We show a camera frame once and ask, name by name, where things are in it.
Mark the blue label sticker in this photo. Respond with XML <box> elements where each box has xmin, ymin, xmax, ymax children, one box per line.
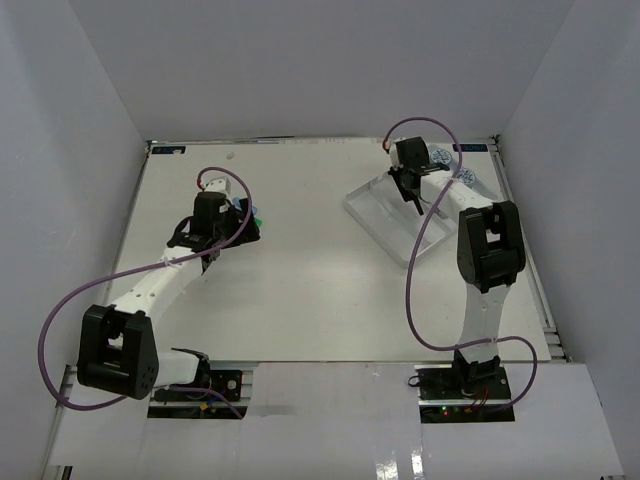
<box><xmin>452</xmin><ymin>143</ymin><xmax>488</xmax><ymax>152</ymax></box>
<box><xmin>151</xmin><ymin>145</ymin><xmax>186</xmax><ymax>155</ymax></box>

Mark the blue-white labelled slime jar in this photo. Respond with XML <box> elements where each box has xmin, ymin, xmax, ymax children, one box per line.
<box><xmin>430</xmin><ymin>148</ymin><xmax>456</xmax><ymax>169</ymax></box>

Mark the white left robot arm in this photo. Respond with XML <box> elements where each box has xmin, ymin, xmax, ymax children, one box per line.
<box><xmin>77</xmin><ymin>191</ymin><xmax>260</xmax><ymax>400</ymax></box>

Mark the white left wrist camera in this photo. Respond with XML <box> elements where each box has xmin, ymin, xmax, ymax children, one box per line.
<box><xmin>200</xmin><ymin>176</ymin><xmax>231</xmax><ymax>195</ymax></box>

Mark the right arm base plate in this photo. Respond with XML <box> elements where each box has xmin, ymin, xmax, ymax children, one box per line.
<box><xmin>407</xmin><ymin>367</ymin><xmax>512</xmax><ymax>406</ymax></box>

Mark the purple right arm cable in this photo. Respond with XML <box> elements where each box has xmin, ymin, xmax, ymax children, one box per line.
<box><xmin>382</xmin><ymin>117</ymin><xmax>539</xmax><ymax>411</ymax></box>

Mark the white compartment tray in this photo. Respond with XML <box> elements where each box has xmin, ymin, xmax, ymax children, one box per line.
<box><xmin>341</xmin><ymin>149</ymin><xmax>496</xmax><ymax>270</ymax></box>

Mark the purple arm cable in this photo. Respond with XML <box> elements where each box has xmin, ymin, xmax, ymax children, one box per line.
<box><xmin>38</xmin><ymin>166</ymin><xmax>254</xmax><ymax>419</ymax></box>
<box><xmin>382</xmin><ymin>117</ymin><xmax>539</xmax><ymax>411</ymax></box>

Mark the blue label sticker left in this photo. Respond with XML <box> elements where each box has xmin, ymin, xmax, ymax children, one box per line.
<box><xmin>151</xmin><ymin>145</ymin><xmax>186</xmax><ymax>155</ymax></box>

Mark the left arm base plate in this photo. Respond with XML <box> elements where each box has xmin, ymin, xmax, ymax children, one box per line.
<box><xmin>151</xmin><ymin>370</ymin><xmax>243</xmax><ymax>402</ymax></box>

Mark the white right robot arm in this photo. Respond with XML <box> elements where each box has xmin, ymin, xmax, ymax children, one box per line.
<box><xmin>388</xmin><ymin>137</ymin><xmax>526</xmax><ymax>399</ymax></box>

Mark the blue label sticker right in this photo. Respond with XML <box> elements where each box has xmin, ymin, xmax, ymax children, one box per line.
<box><xmin>452</xmin><ymin>143</ymin><xmax>488</xmax><ymax>152</ymax></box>

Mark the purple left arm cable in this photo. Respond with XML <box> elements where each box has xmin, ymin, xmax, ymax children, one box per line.
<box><xmin>38</xmin><ymin>166</ymin><xmax>254</xmax><ymax>419</ymax></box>

